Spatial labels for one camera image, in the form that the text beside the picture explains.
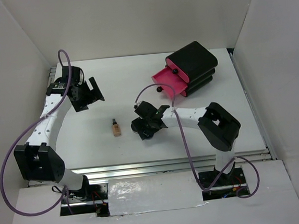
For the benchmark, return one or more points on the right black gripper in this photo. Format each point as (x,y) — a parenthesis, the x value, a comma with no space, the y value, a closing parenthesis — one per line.
(139,123)

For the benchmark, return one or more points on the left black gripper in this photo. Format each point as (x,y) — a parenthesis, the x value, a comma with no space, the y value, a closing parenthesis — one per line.
(93,95)

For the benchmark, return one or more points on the pink drawer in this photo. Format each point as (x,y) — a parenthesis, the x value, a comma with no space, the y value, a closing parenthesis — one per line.
(174,77)
(173,65)

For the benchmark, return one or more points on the pink top drawer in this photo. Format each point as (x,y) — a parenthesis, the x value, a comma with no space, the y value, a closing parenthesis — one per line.
(173,65)

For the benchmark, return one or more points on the black drawer organizer case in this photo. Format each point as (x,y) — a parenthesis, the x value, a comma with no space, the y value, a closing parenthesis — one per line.
(197,62)

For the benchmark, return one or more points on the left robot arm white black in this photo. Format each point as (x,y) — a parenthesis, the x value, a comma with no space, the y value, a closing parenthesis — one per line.
(37,159)

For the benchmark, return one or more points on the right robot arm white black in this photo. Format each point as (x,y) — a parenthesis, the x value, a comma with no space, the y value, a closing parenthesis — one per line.
(219,127)

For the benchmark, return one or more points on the BB foundation pump bottle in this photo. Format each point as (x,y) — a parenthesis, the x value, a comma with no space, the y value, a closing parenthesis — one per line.
(116,128)

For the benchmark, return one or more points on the white foil-taped board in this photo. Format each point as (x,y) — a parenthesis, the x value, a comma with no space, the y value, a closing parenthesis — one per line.
(160,192)

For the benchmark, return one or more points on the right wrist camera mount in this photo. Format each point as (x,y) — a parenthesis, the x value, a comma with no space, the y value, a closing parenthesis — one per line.
(145,109)

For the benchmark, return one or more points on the aluminium left rail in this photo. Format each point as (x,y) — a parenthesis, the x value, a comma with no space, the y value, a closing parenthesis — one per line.
(51,76)

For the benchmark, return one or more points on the aluminium rail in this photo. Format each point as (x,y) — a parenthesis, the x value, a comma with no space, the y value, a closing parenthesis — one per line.
(51,76)
(165,166)
(263,133)

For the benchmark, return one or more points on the aluminium front rail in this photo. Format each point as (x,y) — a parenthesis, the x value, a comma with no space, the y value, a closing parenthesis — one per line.
(165,166)

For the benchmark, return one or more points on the aluminium right rail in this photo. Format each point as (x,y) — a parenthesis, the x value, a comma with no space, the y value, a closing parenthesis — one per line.
(263,133)

